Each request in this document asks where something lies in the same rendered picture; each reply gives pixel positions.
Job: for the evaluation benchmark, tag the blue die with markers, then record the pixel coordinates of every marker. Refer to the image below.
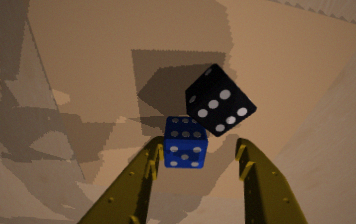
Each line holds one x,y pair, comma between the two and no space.
185,143

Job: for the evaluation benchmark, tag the black die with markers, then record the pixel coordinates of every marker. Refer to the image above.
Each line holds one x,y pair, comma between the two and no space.
216,102

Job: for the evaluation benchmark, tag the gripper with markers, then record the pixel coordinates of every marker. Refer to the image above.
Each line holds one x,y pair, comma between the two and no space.
268,197

